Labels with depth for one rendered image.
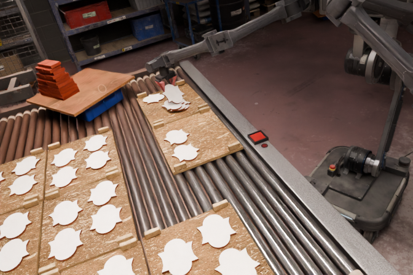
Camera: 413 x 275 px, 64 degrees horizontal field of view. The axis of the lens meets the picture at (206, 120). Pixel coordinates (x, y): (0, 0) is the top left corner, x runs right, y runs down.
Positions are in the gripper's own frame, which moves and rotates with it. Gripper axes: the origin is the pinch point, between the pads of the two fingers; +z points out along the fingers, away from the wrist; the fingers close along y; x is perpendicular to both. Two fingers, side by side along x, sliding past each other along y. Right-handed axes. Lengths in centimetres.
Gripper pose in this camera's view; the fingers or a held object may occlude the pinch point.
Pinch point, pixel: (168, 88)
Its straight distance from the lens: 198.5
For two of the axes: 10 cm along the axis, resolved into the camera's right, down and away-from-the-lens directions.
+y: 7.2, -4.7, 5.2
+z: 1.7, 8.4, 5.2
